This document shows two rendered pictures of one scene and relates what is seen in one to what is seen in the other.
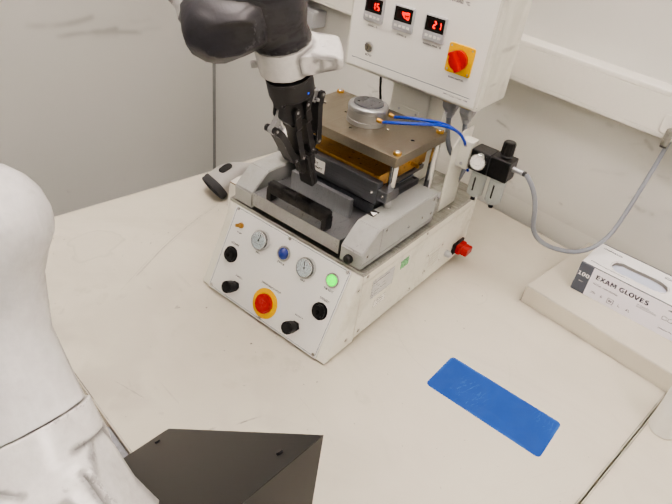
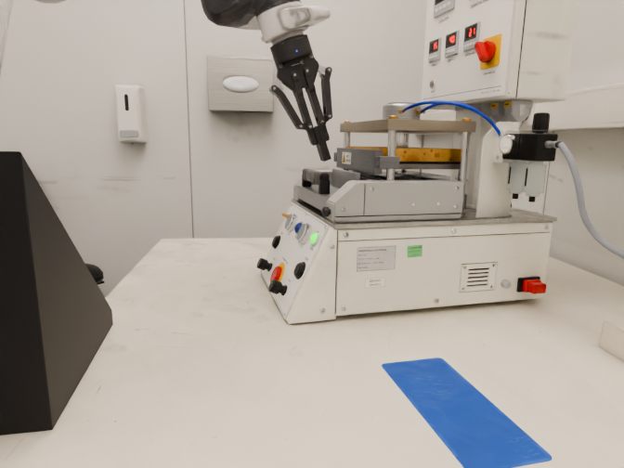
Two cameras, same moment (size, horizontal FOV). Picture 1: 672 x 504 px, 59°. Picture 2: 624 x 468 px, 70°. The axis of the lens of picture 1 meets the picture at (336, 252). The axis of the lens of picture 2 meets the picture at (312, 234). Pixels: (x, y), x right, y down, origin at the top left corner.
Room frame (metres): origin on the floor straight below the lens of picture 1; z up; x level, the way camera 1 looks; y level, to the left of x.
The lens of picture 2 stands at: (0.24, -0.52, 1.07)
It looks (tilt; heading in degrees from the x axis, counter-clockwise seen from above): 12 degrees down; 41
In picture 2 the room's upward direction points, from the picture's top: 1 degrees clockwise
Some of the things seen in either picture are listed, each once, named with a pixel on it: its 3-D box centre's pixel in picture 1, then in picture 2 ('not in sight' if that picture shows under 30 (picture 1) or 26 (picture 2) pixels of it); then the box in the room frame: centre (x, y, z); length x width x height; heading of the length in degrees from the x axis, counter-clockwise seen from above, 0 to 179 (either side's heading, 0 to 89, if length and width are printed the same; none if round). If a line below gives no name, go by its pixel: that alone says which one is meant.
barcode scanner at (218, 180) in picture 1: (239, 174); not in sight; (1.38, 0.28, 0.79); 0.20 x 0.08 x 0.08; 138
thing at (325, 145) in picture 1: (365, 142); (400, 143); (1.09, -0.03, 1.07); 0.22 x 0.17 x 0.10; 56
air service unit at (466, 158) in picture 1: (487, 171); (523, 157); (1.08, -0.28, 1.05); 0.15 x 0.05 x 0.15; 56
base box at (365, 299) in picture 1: (352, 239); (394, 251); (1.08, -0.03, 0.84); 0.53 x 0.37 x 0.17; 146
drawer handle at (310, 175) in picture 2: (298, 204); (315, 180); (0.94, 0.08, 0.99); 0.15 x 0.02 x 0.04; 56
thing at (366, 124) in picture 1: (381, 132); (418, 135); (1.11, -0.06, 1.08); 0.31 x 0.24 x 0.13; 56
